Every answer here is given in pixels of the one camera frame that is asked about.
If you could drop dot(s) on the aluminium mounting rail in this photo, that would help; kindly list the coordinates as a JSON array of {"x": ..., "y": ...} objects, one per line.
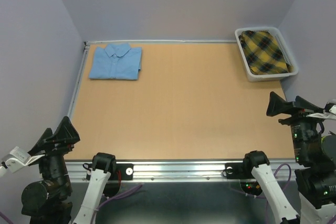
[{"x": 179, "y": 171}]

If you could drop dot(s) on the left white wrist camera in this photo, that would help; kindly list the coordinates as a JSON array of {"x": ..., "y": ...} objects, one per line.
[{"x": 16, "y": 160}]

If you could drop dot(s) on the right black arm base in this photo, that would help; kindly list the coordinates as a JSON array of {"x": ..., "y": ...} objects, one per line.
[{"x": 235, "y": 170}]

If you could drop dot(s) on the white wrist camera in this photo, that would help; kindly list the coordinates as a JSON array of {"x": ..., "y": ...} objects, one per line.
[
  {"x": 328, "y": 113},
  {"x": 16, "y": 160}
]

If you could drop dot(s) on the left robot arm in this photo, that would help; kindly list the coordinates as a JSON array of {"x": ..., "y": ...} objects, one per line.
[{"x": 44, "y": 201}]

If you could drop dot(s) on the light blue long sleeve shirt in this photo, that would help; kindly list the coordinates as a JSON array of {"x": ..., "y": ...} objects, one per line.
[{"x": 116, "y": 61}]

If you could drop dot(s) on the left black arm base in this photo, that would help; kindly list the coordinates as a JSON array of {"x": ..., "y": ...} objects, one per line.
[{"x": 124, "y": 171}]

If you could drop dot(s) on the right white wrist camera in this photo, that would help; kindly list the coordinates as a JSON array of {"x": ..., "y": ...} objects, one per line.
[{"x": 328, "y": 113}]

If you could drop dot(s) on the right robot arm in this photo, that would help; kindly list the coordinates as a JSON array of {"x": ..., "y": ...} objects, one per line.
[{"x": 315, "y": 182}]

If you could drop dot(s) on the yellow plaid shirt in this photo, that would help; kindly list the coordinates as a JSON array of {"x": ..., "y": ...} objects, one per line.
[{"x": 262, "y": 53}]

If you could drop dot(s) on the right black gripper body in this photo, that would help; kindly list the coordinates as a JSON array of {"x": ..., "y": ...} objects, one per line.
[{"x": 303, "y": 128}]

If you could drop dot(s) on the white plastic basket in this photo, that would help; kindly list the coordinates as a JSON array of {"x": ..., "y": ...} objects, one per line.
[{"x": 289, "y": 58}]

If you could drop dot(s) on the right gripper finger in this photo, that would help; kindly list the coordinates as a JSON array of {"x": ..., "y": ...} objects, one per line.
[
  {"x": 304, "y": 107},
  {"x": 277, "y": 105}
]

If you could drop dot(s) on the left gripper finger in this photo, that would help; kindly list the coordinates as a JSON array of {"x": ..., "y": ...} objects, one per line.
[
  {"x": 65, "y": 134},
  {"x": 43, "y": 143}
]

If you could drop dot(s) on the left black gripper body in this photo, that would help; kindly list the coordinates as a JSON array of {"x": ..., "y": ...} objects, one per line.
[{"x": 53, "y": 161}]

